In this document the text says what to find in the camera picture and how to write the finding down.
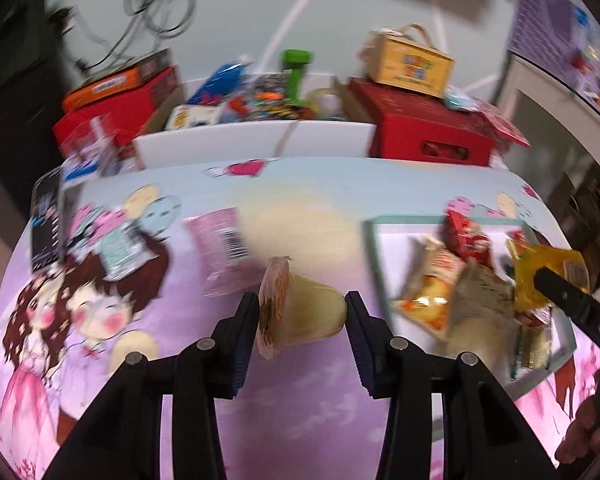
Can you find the white tray with teal rim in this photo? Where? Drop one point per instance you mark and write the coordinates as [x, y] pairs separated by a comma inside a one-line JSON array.
[[395, 245]]

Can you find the orange snack packet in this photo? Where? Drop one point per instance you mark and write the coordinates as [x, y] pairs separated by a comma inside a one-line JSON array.
[[432, 285]]

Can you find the yellow cartoon box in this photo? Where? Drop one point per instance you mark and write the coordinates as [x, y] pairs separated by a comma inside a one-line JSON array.
[[192, 117]]

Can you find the person's right hand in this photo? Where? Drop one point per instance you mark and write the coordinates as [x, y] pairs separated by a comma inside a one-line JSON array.
[[585, 435]]

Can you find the clear jar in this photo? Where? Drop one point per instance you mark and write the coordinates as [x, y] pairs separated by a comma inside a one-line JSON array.
[[322, 102]]

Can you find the pink snack packet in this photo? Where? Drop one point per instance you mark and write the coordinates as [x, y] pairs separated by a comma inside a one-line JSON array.
[[220, 250]]

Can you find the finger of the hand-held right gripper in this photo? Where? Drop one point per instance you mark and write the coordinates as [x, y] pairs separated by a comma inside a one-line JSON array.
[[575, 300]]

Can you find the clear plastic box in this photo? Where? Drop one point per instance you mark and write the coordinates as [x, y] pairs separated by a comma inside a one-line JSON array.
[[90, 145]]

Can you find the colourful dark packet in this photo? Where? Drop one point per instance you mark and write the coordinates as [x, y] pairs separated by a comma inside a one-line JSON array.
[[277, 92]]

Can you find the red crate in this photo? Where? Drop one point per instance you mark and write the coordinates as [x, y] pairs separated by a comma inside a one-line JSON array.
[[420, 125]]

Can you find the green plastic toy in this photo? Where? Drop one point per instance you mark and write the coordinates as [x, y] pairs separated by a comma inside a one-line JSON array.
[[295, 75]]

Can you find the jelly cup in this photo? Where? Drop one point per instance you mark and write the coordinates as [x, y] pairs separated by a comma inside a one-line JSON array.
[[305, 310]]

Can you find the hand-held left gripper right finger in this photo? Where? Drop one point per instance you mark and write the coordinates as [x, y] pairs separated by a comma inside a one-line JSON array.
[[362, 345]]

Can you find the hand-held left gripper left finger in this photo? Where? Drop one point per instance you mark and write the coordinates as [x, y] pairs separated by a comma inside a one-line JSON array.
[[242, 345]]

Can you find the white storage box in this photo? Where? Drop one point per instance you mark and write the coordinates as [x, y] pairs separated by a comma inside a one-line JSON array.
[[255, 140]]

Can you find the blue packet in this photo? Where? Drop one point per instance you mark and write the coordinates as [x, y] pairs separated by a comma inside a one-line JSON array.
[[220, 82]]

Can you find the printed cartoon blanket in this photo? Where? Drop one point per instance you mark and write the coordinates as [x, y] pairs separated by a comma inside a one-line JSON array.
[[300, 410]]

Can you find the purple printed panel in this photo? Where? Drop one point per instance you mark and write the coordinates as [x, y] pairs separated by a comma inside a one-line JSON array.
[[565, 45]]

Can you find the red gift box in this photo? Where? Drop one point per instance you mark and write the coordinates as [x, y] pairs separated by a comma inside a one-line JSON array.
[[120, 105]]

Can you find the green and white snack packet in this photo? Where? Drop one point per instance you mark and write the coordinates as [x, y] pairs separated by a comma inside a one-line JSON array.
[[125, 252]]

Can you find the clear bag of rice crackers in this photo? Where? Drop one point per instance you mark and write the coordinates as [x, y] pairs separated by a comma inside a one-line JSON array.
[[485, 305]]

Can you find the orange carton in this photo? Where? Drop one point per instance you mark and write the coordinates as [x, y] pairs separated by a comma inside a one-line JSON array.
[[115, 80]]

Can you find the yellow snack packet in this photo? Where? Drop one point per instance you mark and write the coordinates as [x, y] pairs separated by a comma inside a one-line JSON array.
[[555, 260]]

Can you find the smartphone in clear case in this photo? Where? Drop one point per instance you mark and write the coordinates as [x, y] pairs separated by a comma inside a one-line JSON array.
[[45, 220]]

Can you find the large red snack packet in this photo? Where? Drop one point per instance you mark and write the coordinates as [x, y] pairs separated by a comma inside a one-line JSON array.
[[467, 237]]

